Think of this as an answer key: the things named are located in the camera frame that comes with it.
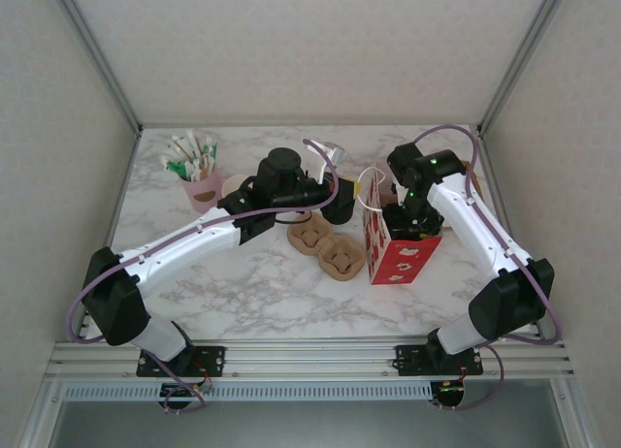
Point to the brown pulp cup carrier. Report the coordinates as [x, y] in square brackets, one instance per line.
[322, 249]

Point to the black controller board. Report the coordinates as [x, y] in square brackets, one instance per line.
[448, 394]
[180, 394]

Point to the white wrapped stir stick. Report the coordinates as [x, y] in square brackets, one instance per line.
[190, 138]
[175, 141]

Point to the stack of paper cups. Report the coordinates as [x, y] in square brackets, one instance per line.
[233, 186]

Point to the red white paper gift bag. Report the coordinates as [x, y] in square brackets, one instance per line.
[402, 264]

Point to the aluminium lower frame post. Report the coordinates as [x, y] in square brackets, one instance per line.
[41, 419]
[575, 419]

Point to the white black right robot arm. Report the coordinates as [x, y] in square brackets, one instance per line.
[470, 220]

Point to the stack of black lids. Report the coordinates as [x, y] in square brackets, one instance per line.
[338, 216]

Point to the aluminium front rail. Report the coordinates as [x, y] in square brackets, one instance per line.
[310, 358]

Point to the aluminium frame post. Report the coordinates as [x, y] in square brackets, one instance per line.
[97, 55]
[575, 419]
[524, 55]
[41, 419]

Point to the aluminium side rail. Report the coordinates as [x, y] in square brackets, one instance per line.
[494, 186]
[120, 196]

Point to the green sugar packet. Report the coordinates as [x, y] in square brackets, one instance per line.
[210, 152]
[173, 166]

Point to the pink paper cup holder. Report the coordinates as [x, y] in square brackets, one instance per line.
[201, 196]

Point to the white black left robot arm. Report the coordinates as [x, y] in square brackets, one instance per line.
[184, 244]

